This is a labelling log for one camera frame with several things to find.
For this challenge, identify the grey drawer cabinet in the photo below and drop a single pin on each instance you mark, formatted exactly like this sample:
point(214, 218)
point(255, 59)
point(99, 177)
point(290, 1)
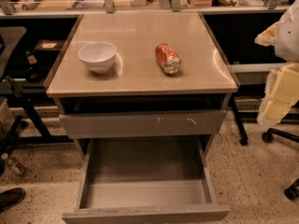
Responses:
point(136, 82)

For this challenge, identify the black table leg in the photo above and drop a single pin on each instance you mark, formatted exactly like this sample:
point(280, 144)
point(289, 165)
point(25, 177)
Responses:
point(239, 123)

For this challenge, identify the white bowl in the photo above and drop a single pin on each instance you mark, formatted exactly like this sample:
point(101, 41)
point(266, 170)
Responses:
point(99, 57)

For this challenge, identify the closed grey top drawer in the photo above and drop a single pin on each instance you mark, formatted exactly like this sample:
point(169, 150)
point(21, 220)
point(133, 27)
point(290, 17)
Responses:
point(137, 124)

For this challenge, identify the clear plastic bottle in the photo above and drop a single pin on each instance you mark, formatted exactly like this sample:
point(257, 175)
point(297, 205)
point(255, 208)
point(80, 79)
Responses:
point(14, 165)

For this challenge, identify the black shoe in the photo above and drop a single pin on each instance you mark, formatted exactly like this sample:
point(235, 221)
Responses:
point(10, 198)

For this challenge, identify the open grey middle drawer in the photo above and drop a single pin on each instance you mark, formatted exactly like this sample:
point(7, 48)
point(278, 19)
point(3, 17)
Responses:
point(157, 180)

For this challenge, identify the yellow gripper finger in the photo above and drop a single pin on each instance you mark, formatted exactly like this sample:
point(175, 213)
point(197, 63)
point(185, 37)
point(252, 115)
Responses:
point(281, 94)
point(268, 36)

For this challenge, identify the orange coke can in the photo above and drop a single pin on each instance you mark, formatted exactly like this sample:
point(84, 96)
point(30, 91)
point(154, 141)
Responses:
point(168, 59)

